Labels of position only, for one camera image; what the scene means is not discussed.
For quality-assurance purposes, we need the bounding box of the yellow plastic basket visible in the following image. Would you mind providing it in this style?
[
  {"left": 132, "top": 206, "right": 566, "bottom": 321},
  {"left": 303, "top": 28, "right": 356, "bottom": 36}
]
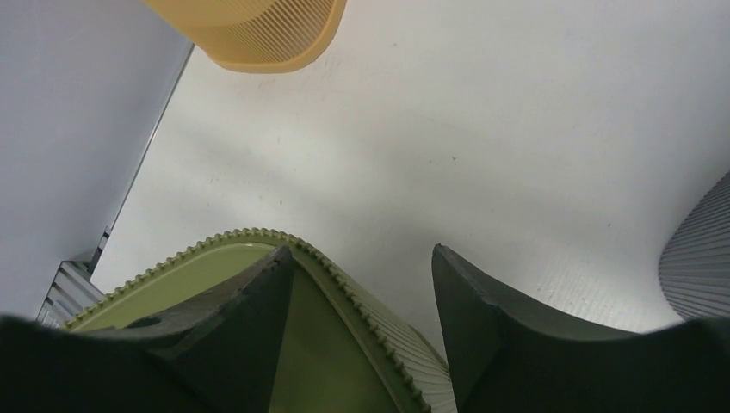
[{"left": 143, "top": 0, "right": 347, "bottom": 74}]

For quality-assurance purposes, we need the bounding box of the aluminium front rail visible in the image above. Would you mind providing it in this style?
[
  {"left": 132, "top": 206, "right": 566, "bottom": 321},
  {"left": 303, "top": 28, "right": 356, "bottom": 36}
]
[{"left": 35, "top": 226, "right": 111, "bottom": 329}]

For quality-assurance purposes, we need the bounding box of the grey plastic basket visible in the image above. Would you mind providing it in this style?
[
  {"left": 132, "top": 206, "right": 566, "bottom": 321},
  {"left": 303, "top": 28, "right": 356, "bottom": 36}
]
[{"left": 658, "top": 175, "right": 729, "bottom": 319}]

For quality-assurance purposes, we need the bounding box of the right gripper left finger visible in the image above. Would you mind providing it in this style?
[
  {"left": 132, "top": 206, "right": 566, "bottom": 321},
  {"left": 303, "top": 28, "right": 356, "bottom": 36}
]
[{"left": 1, "top": 247, "right": 295, "bottom": 412}]

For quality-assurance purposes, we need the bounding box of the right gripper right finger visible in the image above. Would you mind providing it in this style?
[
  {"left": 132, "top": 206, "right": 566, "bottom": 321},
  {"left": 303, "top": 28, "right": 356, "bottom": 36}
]
[{"left": 431, "top": 244, "right": 729, "bottom": 412}]

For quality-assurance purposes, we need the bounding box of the green plastic basket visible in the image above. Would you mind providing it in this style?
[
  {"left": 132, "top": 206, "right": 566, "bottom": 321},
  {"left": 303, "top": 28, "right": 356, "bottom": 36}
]
[{"left": 65, "top": 228, "right": 456, "bottom": 412}]

